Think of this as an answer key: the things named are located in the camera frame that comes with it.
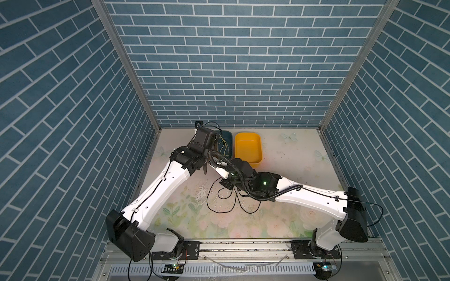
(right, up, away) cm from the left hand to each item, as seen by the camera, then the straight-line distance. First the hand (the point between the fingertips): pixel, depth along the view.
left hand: (206, 144), depth 77 cm
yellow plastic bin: (+22, -2, +31) cm, 38 cm away
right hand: (+5, -9, -5) cm, 12 cm away
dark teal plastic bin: (+9, +5, +34) cm, 35 cm away
